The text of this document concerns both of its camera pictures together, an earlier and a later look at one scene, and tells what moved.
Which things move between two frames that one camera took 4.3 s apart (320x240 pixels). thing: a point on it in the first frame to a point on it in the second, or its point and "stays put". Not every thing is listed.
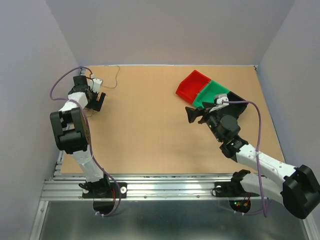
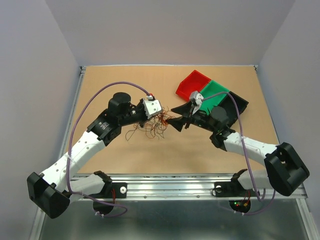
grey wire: x=116 y=79 to x=155 y=127
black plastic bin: x=233 y=109 stays put
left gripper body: x=92 y=101 to x=136 y=115
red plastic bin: x=190 y=88 stays put
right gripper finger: x=207 y=104 to x=184 y=109
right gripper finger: x=193 y=113 to x=178 y=123
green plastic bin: x=208 y=93 stays put
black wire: x=89 y=109 to x=155 y=126
